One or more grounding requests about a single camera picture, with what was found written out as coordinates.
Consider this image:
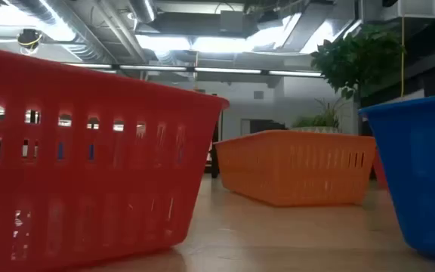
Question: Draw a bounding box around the orange slotted plastic basket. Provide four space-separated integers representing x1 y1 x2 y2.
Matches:
214 130 378 208

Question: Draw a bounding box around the dark desk with monitor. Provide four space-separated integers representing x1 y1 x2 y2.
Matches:
249 119 287 134

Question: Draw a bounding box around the white ceiling tube light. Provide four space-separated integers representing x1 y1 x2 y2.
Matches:
268 70 323 78
64 62 113 70
119 64 188 73
194 66 263 75

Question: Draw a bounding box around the white triangle-patterned plant pot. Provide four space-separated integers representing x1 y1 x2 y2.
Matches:
288 126 341 134

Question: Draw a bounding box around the green succulent plant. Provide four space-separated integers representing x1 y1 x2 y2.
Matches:
292 97 349 129

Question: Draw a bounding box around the large red slotted plastic basket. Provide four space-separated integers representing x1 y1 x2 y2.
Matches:
0 44 230 272

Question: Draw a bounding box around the leafy green potted tree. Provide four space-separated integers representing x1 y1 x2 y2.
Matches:
310 24 407 133

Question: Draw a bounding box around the blue slotted plastic basket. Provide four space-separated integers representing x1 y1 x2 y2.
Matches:
357 91 435 264

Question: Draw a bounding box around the black round ceiling-hung device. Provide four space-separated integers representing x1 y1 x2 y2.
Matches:
16 28 44 57

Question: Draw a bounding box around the silver round ventilation duct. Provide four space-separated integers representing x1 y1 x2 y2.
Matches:
128 0 157 24
5 0 113 64

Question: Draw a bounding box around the yellow hanging cable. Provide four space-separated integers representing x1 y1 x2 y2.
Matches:
400 17 406 98

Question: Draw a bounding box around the white wall-mounted box unit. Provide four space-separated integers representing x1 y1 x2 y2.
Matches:
381 0 435 20

